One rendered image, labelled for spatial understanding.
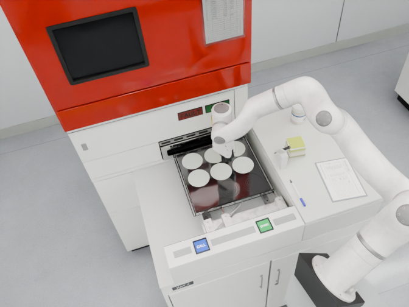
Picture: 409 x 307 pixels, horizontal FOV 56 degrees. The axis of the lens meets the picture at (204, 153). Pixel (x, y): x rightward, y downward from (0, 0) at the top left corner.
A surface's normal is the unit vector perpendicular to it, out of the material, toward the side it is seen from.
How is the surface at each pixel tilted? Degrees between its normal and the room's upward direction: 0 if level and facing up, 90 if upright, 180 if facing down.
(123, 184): 90
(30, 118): 90
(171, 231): 0
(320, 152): 0
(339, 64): 0
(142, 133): 90
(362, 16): 90
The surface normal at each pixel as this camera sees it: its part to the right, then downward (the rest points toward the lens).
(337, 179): -0.08, -0.65
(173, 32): 0.29, 0.71
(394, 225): -0.79, 0.41
